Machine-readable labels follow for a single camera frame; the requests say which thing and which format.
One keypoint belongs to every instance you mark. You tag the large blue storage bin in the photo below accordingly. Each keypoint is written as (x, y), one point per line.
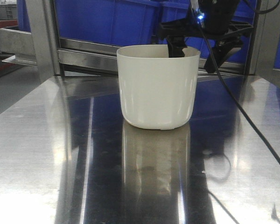
(116, 22)

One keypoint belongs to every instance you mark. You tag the stainless steel shelf post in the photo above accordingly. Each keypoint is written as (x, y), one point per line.
(45, 36)

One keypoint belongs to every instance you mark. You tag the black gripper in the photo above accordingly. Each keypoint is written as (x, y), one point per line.
(214, 18)

